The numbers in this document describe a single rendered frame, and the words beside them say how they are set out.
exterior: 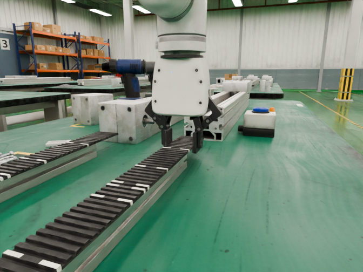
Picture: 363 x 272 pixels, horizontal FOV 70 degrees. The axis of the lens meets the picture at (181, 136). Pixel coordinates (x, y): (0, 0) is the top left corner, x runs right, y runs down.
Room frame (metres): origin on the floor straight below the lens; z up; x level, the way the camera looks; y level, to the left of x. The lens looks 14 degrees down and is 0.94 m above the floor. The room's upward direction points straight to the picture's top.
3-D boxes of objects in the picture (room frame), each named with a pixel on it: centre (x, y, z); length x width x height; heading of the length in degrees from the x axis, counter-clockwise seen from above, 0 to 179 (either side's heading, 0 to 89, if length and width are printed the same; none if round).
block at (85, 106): (0.88, 0.29, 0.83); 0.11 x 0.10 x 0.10; 57
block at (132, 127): (0.65, 0.13, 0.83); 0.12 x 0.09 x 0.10; 71
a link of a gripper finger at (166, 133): (0.49, 0.04, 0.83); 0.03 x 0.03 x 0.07; 72
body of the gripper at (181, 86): (0.48, 0.00, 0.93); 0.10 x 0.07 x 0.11; 72
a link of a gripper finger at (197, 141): (0.47, -0.04, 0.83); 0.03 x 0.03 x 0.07; 72
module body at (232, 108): (1.02, -0.18, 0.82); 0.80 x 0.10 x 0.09; 161
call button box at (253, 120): (0.71, -0.21, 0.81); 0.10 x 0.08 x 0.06; 71
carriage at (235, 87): (1.25, -0.26, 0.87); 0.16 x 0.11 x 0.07; 161
